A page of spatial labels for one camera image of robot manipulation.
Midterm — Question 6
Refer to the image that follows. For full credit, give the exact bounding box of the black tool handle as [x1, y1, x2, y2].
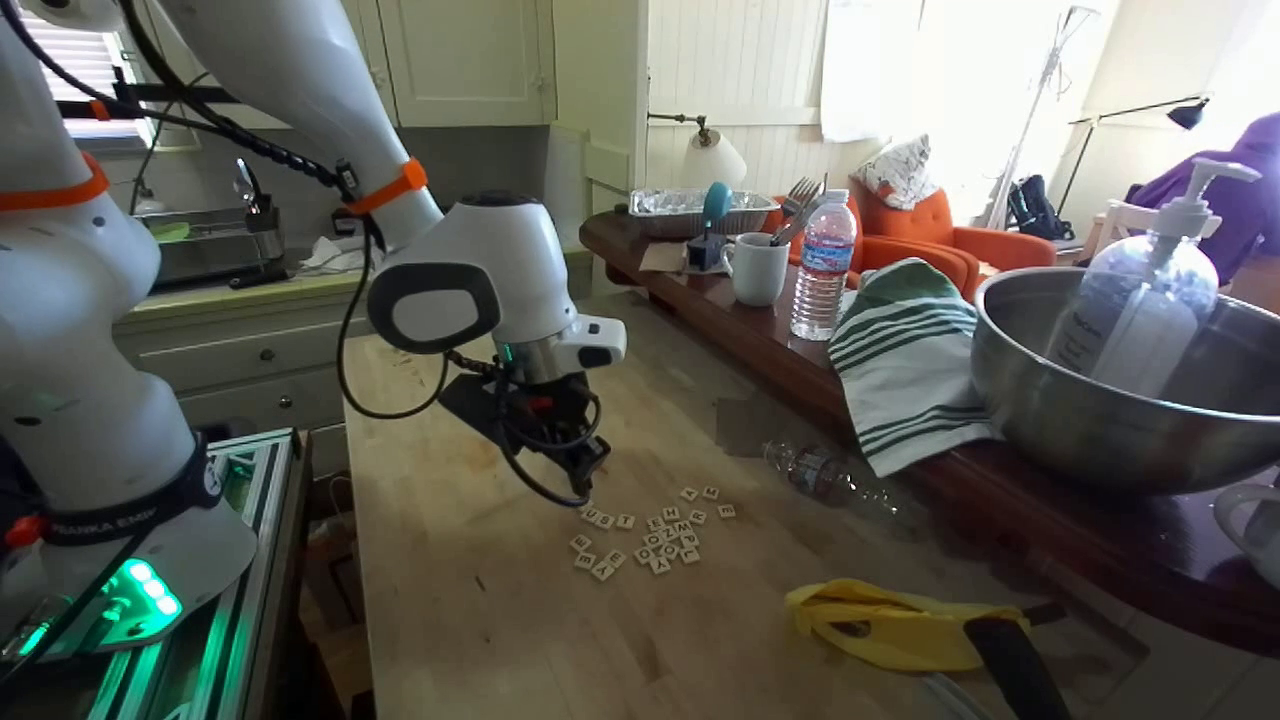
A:
[960, 609, 1079, 720]

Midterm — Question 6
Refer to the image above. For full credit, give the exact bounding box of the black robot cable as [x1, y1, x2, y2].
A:
[0, 0, 590, 512]

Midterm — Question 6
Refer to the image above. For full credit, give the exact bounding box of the white mug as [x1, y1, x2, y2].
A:
[725, 229, 798, 310]

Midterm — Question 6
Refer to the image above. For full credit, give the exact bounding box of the clear plastic water bottle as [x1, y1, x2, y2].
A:
[789, 182, 861, 346]

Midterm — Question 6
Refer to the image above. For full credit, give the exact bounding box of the black bag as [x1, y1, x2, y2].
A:
[1002, 170, 1072, 248]

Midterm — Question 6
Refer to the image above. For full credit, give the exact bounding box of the cream cabinet with drawers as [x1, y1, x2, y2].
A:
[118, 243, 597, 481]

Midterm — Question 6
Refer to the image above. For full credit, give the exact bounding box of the black countertop appliance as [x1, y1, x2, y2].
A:
[134, 203, 293, 297]

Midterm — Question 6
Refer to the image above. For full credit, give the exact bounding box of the crumpled clear plastic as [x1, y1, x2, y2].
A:
[756, 434, 916, 520]

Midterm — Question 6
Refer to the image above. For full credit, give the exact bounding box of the black horizontal rod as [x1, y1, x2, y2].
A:
[0, 81, 203, 130]

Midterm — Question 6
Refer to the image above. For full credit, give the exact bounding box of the aluminium foil tray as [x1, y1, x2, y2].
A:
[622, 182, 775, 222]

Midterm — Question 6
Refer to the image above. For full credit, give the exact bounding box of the orange strap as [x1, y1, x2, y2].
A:
[337, 154, 430, 222]
[0, 154, 112, 216]

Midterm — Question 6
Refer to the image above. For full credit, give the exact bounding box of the yellow crumpled cloth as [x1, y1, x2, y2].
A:
[778, 575, 1059, 681]

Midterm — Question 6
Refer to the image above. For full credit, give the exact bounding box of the window with white blinds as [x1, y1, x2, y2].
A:
[45, 4, 142, 102]

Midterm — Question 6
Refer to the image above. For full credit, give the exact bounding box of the white globe desk lamp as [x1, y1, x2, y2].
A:
[646, 107, 750, 212]

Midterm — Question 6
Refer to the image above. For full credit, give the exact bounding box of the person in purple hoodie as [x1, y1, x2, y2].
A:
[1123, 111, 1280, 288]

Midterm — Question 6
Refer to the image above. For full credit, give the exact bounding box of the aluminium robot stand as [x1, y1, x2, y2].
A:
[0, 425, 311, 720]

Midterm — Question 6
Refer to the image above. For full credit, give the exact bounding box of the green striped white towel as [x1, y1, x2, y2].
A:
[823, 255, 1008, 483]

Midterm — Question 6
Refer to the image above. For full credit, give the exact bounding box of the black-headed floor lamp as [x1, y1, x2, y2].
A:
[1051, 90, 1217, 222]

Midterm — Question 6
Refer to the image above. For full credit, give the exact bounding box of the white patterned pillow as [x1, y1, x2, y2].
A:
[851, 130, 945, 212]

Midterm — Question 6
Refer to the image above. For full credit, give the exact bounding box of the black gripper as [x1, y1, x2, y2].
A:
[503, 356, 615, 498]

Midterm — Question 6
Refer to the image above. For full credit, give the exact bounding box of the clear pump dispenser bottle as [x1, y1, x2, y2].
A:
[1039, 151, 1268, 398]

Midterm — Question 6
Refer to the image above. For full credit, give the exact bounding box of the large steel bowl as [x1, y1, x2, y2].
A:
[967, 263, 1280, 498]

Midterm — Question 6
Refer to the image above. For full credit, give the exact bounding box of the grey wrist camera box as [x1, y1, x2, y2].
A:
[563, 310, 633, 371]

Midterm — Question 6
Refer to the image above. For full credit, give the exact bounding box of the metal cutlery piece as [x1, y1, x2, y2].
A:
[766, 174, 827, 252]

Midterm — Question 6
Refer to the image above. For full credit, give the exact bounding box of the dark wooden table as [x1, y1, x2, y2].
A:
[575, 203, 1280, 659]

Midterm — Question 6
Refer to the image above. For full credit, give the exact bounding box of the teal scoop on black base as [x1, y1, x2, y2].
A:
[683, 174, 740, 280]

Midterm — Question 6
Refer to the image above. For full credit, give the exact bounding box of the white dish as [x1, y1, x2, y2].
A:
[1208, 476, 1280, 592]

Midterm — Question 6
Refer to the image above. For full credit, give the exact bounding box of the brown cardboard sheet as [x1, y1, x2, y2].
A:
[634, 235, 697, 280]

